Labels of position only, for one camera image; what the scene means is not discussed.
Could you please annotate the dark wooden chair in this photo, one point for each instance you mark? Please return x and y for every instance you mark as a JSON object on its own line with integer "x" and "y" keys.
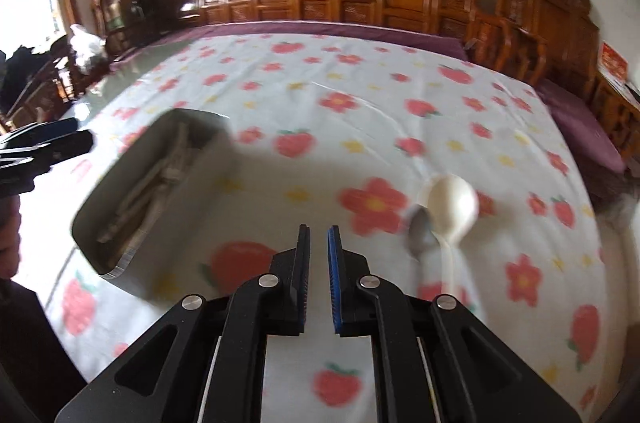
{"x": 45, "y": 83}

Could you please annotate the red paper packet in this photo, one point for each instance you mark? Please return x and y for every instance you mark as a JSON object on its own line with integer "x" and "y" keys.
{"x": 614, "y": 62}

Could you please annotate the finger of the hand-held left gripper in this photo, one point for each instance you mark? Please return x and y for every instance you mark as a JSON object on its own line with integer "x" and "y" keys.
{"x": 50, "y": 128}
{"x": 65, "y": 145}

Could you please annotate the floral tablecloth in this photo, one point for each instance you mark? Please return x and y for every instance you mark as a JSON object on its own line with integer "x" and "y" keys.
{"x": 350, "y": 128}

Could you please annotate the grey metal tray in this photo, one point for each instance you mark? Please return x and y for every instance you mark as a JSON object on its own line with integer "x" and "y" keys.
{"x": 165, "y": 213}

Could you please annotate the long purple seat cushion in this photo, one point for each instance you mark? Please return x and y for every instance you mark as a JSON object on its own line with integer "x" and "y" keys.
{"x": 300, "y": 29}

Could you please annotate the wooden chopstick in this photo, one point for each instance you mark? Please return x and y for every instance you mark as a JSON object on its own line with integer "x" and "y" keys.
{"x": 145, "y": 183}

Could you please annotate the wooden side table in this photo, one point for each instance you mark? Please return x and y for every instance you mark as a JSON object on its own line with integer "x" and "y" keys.
{"x": 617, "y": 113}

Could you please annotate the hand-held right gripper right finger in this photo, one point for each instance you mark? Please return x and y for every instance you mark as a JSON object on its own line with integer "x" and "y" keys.
{"x": 333, "y": 283}

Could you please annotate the person's left hand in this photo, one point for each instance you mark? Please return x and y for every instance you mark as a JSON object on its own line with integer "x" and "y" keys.
{"x": 9, "y": 238}

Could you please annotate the dark wooden cabinet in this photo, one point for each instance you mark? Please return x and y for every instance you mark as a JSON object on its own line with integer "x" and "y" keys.
{"x": 127, "y": 13}

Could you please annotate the clear plastic bag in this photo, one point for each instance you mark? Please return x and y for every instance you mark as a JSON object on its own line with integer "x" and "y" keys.
{"x": 89, "y": 48}

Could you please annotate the small purple seat cushion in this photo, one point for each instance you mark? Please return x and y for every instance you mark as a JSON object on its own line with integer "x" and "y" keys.
{"x": 580, "y": 118}

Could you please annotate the carved wooden armchair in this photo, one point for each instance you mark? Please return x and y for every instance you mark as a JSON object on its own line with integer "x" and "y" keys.
{"x": 545, "y": 18}

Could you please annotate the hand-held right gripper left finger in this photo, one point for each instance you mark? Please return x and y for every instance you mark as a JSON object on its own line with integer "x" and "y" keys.
{"x": 303, "y": 283}

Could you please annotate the person's dark clothing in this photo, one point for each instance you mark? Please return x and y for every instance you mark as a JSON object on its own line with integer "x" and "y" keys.
{"x": 30, "y": 353}

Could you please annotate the white ceramic spoon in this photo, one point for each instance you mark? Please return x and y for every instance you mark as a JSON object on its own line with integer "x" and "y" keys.
{"x": 450, "y": 203}

